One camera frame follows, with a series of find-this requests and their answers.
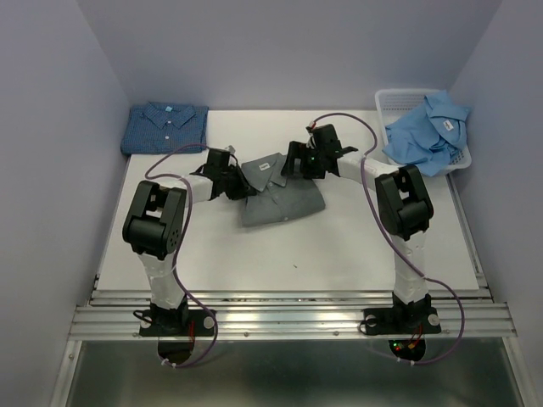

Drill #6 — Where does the folded blue checkered shirt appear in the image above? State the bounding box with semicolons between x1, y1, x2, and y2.
120;102;209;156

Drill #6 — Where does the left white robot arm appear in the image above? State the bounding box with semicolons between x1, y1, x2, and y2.
122;148;256;338

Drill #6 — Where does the light blue shirt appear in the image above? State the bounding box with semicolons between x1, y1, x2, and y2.
382;89;473;178

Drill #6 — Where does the grey long sleeve shirt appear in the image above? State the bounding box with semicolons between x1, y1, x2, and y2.
241;153;326;227

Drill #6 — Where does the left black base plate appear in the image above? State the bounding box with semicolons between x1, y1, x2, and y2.
132;309;215;337

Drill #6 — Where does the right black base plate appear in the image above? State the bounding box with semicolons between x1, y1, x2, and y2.
359;307;442;336

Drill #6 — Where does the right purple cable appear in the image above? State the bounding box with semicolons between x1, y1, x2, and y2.
305;112;470;368

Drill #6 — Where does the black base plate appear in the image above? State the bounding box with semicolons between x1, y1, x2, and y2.
359;307;442;336
132;309;215;337

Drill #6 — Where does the aluminium mounting rail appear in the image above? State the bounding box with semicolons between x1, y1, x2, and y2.
67;169;519;340

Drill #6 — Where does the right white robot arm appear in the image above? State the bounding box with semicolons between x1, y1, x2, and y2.
282;125;440;336

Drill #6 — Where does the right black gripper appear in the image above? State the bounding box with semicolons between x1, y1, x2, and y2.
281;141;326;178

